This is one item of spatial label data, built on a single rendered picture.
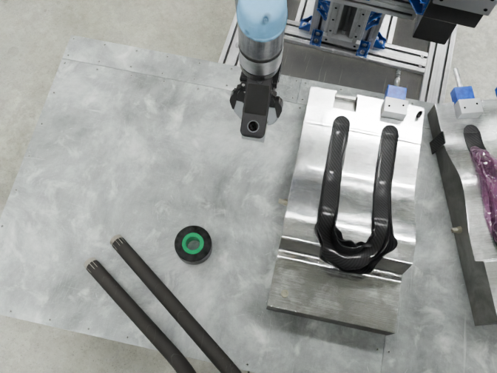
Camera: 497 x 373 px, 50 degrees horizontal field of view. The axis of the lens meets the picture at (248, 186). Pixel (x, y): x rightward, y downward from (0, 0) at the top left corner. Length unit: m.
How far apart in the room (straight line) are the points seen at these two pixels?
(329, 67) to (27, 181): 1.22
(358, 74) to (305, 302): 1.18
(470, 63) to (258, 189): 1.50
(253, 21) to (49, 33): 1.80
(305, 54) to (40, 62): 1.13
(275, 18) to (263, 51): 0.07
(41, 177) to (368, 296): 0.78
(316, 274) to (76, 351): 1.14
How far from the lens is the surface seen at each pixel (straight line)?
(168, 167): 1.25
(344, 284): 1.12
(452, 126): 1.30
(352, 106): 1.25
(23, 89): 2.43
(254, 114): 0.96
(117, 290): 1.15
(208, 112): 1.30
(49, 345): 2.07
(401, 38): 2.21
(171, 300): 1.09
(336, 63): 2.09
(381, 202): 1.14
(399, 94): 1.25
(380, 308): 1.13
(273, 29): 0.83
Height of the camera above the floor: 1.95
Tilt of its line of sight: 70 degrees down
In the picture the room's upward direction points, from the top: 1 degrees clockwise
